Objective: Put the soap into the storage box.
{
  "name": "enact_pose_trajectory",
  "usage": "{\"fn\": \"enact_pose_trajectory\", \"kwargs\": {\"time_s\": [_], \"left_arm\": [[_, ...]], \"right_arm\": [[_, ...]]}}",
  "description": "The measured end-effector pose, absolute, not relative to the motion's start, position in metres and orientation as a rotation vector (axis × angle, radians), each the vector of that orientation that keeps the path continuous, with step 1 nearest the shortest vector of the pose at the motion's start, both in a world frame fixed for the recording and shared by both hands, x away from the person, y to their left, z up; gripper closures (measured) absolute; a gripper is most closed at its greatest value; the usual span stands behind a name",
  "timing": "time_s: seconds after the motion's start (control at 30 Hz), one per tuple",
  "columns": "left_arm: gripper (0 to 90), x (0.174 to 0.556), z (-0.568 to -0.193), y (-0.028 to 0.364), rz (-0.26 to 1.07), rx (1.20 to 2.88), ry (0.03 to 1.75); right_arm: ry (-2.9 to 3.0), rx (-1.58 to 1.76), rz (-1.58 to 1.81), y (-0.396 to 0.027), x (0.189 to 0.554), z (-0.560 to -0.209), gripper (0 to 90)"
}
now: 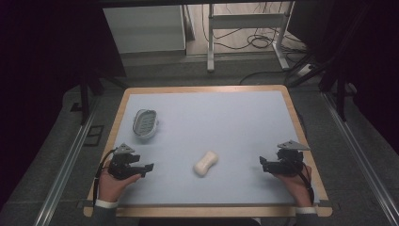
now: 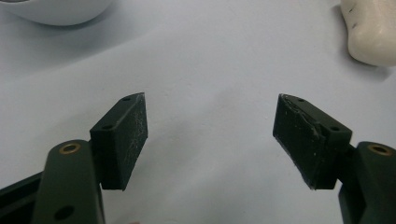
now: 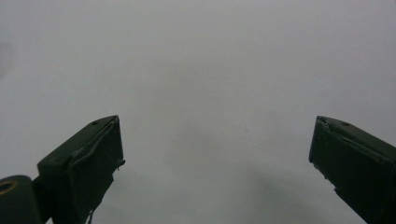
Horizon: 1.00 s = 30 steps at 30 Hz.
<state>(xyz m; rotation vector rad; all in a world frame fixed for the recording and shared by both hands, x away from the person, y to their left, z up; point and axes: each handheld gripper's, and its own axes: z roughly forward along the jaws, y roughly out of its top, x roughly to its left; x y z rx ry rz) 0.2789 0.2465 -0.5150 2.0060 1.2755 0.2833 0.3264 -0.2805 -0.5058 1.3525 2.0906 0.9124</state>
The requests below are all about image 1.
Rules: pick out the white desk frame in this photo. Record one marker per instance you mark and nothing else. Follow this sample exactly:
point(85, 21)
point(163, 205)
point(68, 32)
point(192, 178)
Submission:
point(244, 21)

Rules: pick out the grey oval soap dish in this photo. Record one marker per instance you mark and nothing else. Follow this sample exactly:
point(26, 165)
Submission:
point(145, 123)

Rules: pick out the white power strip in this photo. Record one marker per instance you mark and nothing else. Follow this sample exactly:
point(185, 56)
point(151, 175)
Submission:
point(306, 69)

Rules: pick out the white cabinet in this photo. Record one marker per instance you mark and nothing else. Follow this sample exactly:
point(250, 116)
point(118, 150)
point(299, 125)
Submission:
point(146, 29)

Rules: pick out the black metal stand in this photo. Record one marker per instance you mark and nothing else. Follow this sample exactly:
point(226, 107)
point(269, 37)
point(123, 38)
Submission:
point(86, 94)
point(332, 69)

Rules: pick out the light blue table mat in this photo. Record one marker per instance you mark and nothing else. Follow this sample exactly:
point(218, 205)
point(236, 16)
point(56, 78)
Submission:
point(226, 125)

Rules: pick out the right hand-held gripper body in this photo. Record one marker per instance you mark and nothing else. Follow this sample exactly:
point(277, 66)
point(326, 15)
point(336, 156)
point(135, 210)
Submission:
point(287, 163)

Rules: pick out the cream soap bar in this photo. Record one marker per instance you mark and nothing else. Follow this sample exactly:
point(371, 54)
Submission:
point(205, 164)

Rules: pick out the aluminium floor rail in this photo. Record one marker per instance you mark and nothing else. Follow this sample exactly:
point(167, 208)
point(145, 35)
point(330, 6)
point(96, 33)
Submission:
point(66, 171)
point(360, 150)

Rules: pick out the person's right hand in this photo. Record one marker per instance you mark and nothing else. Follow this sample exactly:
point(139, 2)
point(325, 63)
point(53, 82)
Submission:
point(296, 188)

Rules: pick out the person's left hand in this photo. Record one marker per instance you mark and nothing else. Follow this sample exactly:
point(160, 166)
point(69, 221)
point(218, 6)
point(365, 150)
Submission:
point(113, 186)

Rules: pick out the dark curtain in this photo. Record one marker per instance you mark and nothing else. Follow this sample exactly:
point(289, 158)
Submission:
point(370, 56)
point(37, 78)

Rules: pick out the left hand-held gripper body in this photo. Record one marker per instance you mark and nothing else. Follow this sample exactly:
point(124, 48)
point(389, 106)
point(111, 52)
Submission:
point(123, 164)

